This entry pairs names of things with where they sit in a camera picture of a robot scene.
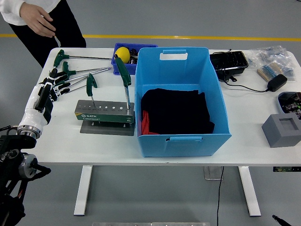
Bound person's right hand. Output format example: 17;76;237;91
20;3;56;38

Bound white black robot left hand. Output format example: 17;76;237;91
18;68;71;132

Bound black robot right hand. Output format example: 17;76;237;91
272;214;293;226

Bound small green T-handle hex wrench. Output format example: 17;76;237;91
86;76;96;108

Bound green metal wrench holder stand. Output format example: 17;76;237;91
74;99;136;137

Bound large green T-handle hex wrench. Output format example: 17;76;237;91
114;54;132;111

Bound large light blue storage box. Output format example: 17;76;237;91
134;47;233;158

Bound person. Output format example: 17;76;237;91
0;0;87;69

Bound white table leg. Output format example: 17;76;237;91
238;166;261;217
73;165;94;217

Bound table height control panel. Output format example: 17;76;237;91
272;166;301;172

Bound grey hollow block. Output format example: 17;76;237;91
261;113;301;148

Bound clear floor plate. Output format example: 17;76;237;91
203;166;223;181

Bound yellow ball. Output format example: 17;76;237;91
114;46;130;64

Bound dark metal parts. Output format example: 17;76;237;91
128;48;139;65

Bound small dark blue parts bin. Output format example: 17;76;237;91
111;42;158;76

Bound red cloth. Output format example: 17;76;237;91
141;110;160;136

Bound mixed electronic parts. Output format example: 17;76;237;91
281;93;301;118

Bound light blue parts bin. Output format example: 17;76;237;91
277;91;301;114

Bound grey metal plate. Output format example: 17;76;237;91
92;222;210;226

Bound black power adapter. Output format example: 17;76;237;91
266;73;288;92

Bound black cloth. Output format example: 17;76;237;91
140;88;215;135

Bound tan resistor strip bundle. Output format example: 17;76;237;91
256;62;284;82

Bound clear plastic bag of parts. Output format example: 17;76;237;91
246;45;297;83

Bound black plastic tray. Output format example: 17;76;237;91
209;50;249;82

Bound long green T-handle hex wrench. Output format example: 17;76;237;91
53;49;112;68

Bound black floor cable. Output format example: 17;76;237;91
216;166;224;226

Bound black adapter cable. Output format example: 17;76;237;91
221;49;269;93

